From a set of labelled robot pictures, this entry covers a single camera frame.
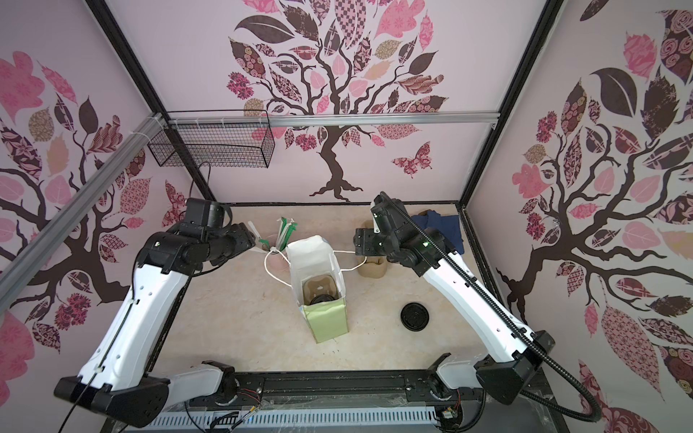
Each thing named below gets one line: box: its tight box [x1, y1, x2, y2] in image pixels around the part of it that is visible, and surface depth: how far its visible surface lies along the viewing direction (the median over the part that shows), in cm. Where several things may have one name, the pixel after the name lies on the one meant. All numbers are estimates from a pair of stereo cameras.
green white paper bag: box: [286, 234, 350, 344], surface depth 79 cm
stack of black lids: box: [400, 302, 430, 332], surface depth 87 cm
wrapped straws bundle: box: [258, 216, 299, 252], surface depth 92 cm
